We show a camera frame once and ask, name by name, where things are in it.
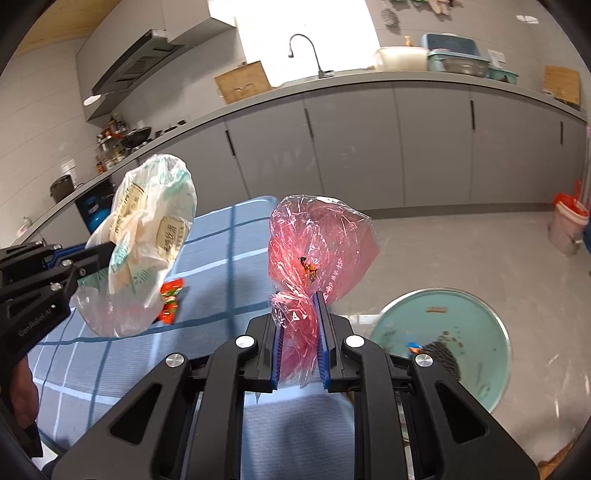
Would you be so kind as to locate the black range hood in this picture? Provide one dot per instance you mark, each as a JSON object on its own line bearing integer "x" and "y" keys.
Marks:
{"x": 134, "y": 62}

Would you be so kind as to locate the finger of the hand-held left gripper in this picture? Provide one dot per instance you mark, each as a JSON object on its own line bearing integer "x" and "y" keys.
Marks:
{"x": 78, "y": 251}
{"x": 87, "y": 270}

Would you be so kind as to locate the spice rack with bottles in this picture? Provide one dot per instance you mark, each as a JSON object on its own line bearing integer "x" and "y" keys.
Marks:
{"x": 111, "y": 143}

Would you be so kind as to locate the pink bin with red bag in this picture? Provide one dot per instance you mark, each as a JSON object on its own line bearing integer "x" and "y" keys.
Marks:
{"x": 565, "y": 226}

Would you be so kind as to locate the black wok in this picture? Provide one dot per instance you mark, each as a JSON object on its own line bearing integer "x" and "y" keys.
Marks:
{"x": 135, "y": 136}

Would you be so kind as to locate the teal metal bucket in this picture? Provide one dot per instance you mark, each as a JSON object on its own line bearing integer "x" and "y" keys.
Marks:
{"x": 461, "y": 314}

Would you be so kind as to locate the white plastic bag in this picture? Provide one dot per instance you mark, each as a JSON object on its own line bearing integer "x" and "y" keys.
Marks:
{"x": 152, "y": 207}

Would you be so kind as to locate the white wall hook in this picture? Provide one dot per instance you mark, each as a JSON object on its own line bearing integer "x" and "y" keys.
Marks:
{"x": 526, "y": 19}

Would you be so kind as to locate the gas stove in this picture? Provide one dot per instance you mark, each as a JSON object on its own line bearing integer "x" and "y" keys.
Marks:
{"x": 170, "y": 129}

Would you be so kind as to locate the dark rice cooker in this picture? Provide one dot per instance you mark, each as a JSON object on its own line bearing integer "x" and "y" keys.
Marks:
{"x": 61, "y": 189}

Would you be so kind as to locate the window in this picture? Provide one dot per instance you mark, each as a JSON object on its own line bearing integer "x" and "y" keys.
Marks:
{"x": 286, "y": 18}

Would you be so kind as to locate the blue dish rack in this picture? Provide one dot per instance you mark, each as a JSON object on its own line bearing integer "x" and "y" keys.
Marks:
{"x": 452, "y": 46}

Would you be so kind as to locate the person's left hand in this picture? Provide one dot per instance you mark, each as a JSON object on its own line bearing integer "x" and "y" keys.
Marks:
{"x": 23, "y": 397}

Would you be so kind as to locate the teal plastic basket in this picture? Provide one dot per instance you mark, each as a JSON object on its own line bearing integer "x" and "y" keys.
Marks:
{"x": 503, "y": 76}

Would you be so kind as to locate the wooden cutting board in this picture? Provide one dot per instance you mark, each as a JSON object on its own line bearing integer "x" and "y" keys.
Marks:
{"x": 242, "y": 83}
{"x": 561, "y": 85}

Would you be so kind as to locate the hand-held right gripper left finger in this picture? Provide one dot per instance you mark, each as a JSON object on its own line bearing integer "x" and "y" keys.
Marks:
{"x": 277, "y": 355}

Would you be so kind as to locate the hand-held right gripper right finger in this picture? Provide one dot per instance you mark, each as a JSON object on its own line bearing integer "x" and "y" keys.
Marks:
{"x": 323, "y": 355}

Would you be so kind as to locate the grey hanging duster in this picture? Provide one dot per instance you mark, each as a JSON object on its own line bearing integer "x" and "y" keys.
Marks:
{"x": 390, "y": 18}

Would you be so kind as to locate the grey wall cabinets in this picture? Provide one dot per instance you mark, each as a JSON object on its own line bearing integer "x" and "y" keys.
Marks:
{"x": 194, "y": 18}

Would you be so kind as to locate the blue orange foil wrapper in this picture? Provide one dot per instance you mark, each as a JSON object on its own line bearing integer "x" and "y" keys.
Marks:
{"x": 413, "y": 346}

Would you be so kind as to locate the grey kitchen counter cabinets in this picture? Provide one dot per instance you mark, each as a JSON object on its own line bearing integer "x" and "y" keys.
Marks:
{"x": 351, "y": 147}

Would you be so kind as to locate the red snack wrapper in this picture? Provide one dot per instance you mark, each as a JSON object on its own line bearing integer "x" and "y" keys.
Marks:
{"x": 171, "y": 300}

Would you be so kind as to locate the large dark pine cone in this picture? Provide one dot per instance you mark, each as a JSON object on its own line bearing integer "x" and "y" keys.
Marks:
{"x": 441, "y": 357}

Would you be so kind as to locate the dark sink faucet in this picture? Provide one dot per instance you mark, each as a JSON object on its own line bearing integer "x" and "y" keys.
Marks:
{"x": 318, "y": 60}

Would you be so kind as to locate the metal basin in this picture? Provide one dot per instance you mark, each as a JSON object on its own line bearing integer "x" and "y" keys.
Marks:
{"x": 464, "y": 69}

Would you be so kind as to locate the white wall socket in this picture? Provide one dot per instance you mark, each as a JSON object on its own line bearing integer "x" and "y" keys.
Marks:
{"x": 497, "y": 56}
{"x": 68, "y": 165}

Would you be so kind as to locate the beige cloth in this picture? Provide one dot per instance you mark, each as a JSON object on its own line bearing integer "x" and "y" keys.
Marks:
{"x": 438, "y": 5}

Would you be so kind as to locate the blue gas cylinder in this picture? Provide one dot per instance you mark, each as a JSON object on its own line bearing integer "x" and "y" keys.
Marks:
{"x": 101, "y": 217}

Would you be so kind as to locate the white plastic basin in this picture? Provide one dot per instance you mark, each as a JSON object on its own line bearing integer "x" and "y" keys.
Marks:
{"x": 399, "y": 59}

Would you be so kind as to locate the blue checked tablecloth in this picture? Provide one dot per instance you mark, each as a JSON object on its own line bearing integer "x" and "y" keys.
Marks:
{"x": 221, "y": 258}

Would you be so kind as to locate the pink plastic bag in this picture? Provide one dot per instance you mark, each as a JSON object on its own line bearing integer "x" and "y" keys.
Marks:
{"x": 314, "y": 240}

